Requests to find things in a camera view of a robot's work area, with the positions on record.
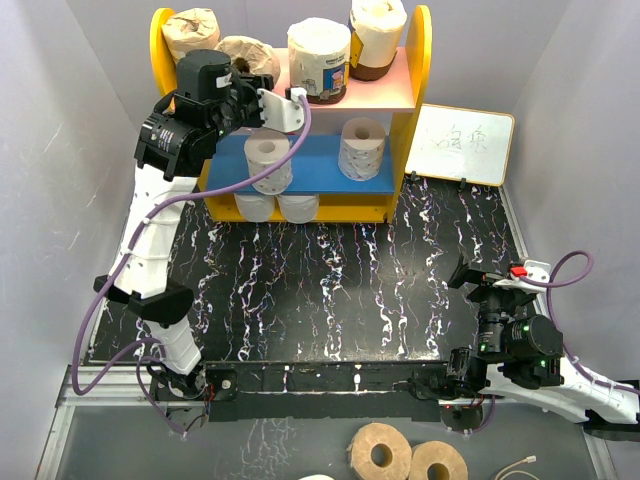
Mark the white roll at bottom edge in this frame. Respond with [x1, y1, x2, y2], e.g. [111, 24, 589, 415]
[299, 474, 333, 480]

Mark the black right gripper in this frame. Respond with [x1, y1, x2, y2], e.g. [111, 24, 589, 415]
[447, 252, 527, 358]

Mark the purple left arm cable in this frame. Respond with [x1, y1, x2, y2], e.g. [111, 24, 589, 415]
[71, 94, 314, 436]

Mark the yellow shelf with coloured boards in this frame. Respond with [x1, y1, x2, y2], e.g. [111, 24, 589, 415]
[149, 4, 433, 224]

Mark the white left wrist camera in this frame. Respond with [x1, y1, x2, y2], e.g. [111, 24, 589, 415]
[257, 87, 308, 133]

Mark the patterned white paper roll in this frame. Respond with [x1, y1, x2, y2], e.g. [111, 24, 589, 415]
[338, 117, 386, 181]

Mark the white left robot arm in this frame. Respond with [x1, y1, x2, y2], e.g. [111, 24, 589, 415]
[94, 50, 275, 399]

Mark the brown roll front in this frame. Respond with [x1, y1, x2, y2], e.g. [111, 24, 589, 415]
[162, 8, 221, 64]

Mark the beige roll back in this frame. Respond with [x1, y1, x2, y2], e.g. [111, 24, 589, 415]
[348, 0, 407, 81]

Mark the beige roll front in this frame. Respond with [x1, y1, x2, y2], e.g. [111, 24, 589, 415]
[287, 17, 351, 104]

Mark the brown roll back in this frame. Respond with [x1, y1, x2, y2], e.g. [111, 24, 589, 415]
[207, 35, 281, 90]

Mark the tan roll on floor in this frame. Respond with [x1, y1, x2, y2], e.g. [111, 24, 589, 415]
[347, 422, 412, 480]
[408, 441, 469, 480]

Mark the white cable on floor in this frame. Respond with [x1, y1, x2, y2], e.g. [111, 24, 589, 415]
[494, 454, 539, 480]

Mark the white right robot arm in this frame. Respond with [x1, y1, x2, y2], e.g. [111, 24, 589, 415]
[444, 252, 639, 442]

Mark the small whiteboard with writing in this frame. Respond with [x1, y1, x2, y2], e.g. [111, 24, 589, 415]
[405, 104, 515, 187]

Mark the tan roll on floor left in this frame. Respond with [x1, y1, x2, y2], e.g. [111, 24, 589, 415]
[347, 422, 412, 480]

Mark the tan roll on floor right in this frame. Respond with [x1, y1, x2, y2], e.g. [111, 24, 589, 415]
[408, 441, 469, 480]

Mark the beige roll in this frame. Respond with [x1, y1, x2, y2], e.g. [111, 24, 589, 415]
[348, 0, 407, 81]
[287, 17, 351, 104]

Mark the brown roll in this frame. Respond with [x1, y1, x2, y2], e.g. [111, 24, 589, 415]
[162, 8, 221, 64]
[207, 35, 281, 90]

